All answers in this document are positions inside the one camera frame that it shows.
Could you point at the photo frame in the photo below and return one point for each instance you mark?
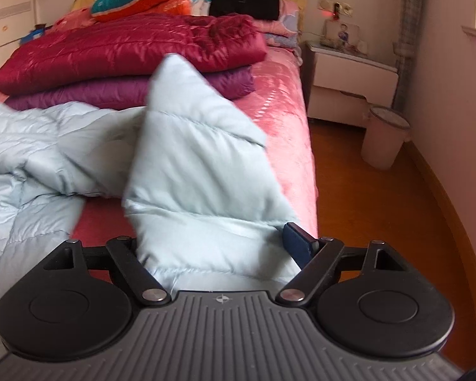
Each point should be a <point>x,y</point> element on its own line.
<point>343,33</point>

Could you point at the black charger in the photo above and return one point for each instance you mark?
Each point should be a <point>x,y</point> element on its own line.
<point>335,11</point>

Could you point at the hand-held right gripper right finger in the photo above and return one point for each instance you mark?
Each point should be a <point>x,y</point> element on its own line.
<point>299,242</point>

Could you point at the dark red down jacket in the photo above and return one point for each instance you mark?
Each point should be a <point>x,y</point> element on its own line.
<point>123,51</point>

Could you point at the white wardrobe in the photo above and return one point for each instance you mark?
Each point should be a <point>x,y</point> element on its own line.
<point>8,8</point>

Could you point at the white nightstand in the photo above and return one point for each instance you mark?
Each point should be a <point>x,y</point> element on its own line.
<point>349,75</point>

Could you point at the purple down jacket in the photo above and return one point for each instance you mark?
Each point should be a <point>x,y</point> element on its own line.
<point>103,95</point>

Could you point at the pink pillow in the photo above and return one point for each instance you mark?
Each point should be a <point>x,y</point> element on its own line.
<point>287,20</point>
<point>73,20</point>

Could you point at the grey checked curtain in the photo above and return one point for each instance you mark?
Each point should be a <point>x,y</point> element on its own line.
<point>408,27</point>

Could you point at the bed with pink blanket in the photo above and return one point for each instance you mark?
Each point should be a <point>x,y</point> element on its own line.
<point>285,99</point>

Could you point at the light blue down jacket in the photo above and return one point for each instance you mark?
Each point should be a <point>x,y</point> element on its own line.
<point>190,158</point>

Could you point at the blue box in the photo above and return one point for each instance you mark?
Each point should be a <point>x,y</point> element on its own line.
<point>31,36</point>

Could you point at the pink trash bin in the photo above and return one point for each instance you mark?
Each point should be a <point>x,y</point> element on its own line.
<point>382,139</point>

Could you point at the black bag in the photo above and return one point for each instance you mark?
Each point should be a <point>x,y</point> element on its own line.
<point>246,0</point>

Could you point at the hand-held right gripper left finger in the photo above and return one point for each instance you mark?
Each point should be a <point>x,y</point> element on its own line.
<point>121,251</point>

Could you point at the wall socket plate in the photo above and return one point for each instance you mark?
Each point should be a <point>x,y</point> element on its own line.
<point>325,4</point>

